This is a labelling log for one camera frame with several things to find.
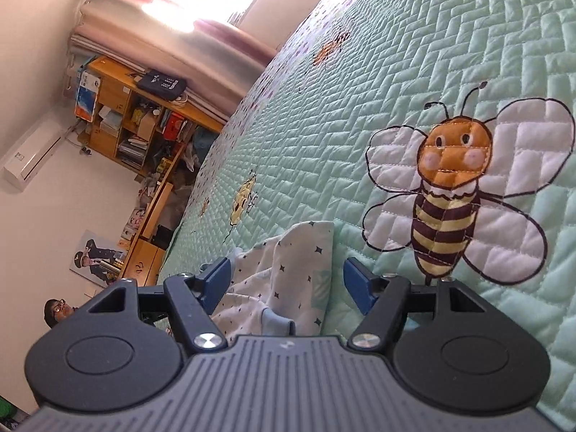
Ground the wooden bookshelf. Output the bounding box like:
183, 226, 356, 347
78, 56, 222, 176

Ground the green quilted bee bedspread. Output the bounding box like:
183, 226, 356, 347
161, 0, 575, 431

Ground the dark hanging tote bag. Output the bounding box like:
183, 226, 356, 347
136, 70, 188, 102

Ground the pink curtain left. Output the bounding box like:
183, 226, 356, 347
69, 0, 276, 123

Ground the white dotted baby garment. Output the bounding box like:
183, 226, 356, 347
211, 220, 335, 341

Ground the pilot children poster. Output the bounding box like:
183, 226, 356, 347
69, 230, 127, 288

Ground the seated person with glasses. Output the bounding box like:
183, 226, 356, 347
44, 298, 77, 329

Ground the white wall air conditioner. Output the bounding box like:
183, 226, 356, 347
3, 120, 63, 191

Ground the wooden desk with drawers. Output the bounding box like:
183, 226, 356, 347
119, 143, 185, 287

